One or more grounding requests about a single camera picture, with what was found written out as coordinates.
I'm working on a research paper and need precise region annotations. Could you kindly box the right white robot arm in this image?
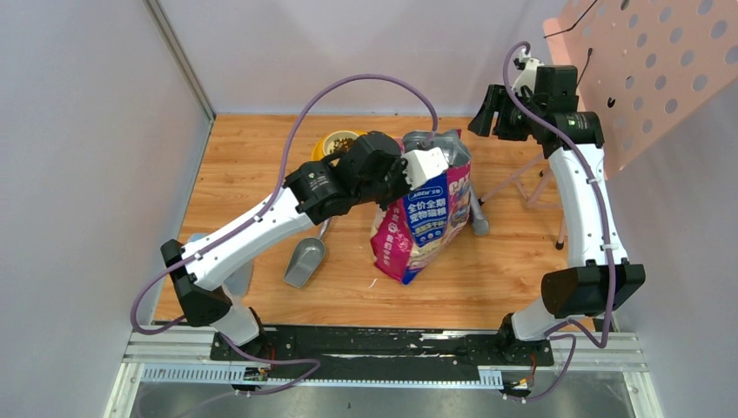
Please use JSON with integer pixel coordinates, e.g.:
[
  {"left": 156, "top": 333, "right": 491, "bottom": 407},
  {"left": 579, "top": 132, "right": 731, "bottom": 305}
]
[{"left": 467, "top": 58, "right": 645, "bottom": 364}]

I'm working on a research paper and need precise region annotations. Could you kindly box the silver microphone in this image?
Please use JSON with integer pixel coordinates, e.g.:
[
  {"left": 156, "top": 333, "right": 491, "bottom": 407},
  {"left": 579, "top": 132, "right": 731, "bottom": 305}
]
[{"left": 470, "top": 185, "right": 490, "bottom": 236}]

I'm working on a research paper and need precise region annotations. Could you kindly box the purple cable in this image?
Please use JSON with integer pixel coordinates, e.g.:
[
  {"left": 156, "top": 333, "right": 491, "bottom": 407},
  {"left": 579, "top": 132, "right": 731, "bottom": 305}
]
[
  {"left": 130, "top": 72, "right": 440, "bottom": 399},
  {"left": 501, "top": 40, "right": 618, "bottom": 403}
]

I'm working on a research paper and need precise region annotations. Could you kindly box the pet food bag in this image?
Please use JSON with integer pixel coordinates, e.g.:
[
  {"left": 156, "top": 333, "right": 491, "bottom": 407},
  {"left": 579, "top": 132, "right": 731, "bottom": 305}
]
[{"left": 370, "top": 129, "right": 473, "bottom": 285}]

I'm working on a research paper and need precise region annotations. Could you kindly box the aluminium rail frame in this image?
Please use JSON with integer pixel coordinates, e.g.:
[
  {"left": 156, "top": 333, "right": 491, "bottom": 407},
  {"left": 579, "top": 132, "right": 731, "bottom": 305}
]
[{"left": 104, "top": 326, "right": 663, "bottom": 417}]

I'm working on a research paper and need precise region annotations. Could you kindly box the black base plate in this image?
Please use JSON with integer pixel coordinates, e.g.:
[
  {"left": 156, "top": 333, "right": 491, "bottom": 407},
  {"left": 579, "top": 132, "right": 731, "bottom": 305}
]
[{"left": 243, "top": 325, "right": 554, "bottom": 381}]

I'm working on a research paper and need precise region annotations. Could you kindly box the metal scoop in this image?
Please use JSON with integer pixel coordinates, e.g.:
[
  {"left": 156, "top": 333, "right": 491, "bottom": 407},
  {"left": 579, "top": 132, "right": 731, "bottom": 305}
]
[{"left": 283, "top": 218, "right": 332, "bottom": 288}]

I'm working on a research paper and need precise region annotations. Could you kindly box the cream bowl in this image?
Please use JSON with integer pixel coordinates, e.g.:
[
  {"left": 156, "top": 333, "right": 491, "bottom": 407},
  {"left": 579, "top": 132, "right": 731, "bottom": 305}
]
[{"left": 319, "top": 131, "right": 360, "bottom": 157}]

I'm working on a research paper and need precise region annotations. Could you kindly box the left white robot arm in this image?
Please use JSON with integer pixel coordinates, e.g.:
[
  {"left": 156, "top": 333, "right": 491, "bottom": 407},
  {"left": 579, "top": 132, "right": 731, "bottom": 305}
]
[{"left": 160, "top": 131, "right": 411, "bottom": 360}]

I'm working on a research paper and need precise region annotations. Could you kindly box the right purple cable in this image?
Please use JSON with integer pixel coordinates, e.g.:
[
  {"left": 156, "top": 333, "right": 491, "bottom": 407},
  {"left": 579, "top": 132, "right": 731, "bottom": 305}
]
[{"left": 501, "top": 40, "right": 618, "bottom": 403}]

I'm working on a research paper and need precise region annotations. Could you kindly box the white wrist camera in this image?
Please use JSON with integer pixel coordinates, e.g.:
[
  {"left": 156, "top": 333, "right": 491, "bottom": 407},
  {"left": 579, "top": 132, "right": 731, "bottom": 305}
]
[
  {"left": 513, "top": 48, "right": 545, "bottom": 96},
  {"left": 402, "top": 147, "right": 449, "bottom": 191}
]

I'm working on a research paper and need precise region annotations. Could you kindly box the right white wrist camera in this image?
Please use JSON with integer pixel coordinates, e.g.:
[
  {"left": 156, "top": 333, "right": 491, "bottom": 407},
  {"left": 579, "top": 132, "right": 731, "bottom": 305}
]
[{"left": 513, "top": 48, "right": 545, "bottom": 96}]

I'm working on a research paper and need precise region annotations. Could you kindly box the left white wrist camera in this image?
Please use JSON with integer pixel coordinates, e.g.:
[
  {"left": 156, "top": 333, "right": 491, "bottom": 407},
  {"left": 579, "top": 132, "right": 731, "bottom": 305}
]
[{"left": 402, "top": 147, "right": 449, "bottom": 191}]

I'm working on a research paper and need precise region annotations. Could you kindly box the pink perforated stand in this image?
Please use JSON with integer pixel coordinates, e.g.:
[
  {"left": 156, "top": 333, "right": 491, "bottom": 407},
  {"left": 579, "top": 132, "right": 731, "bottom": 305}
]
[{"left": 513, "top": 1, "right": 737, "bottom": 259}]

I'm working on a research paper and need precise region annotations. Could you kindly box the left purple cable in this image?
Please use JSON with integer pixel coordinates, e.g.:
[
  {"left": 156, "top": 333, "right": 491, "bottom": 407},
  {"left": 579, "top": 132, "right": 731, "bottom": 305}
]
[{"left": 130, "top": 72, "right": 440, "bottom": 399}]

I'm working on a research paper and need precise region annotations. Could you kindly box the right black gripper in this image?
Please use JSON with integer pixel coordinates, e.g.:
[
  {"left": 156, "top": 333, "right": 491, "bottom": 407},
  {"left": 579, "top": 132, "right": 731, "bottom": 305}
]
[{"left": 468, "top": 84, "right": 544, "bottom": 141}]

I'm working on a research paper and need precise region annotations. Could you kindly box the yellow double bowl feeder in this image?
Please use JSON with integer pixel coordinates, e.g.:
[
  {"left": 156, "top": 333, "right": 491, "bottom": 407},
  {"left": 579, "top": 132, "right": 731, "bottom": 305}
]
[{"left": 312, "top": 130, "right": 365, "bottom": 160}]

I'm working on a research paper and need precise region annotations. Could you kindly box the clear plastic bag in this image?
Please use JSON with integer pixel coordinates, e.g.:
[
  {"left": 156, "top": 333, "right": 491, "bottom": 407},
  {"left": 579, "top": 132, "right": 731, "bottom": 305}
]
[{"left": 186, "top": 232, "right": 253, "bottom": 300}]

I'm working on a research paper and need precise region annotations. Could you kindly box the kibble in cream bowl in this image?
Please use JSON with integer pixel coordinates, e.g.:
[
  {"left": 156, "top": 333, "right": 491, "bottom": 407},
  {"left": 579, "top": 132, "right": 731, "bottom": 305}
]
[{"left": 326, "top": 137, "right": 355, "bottom": 155}]

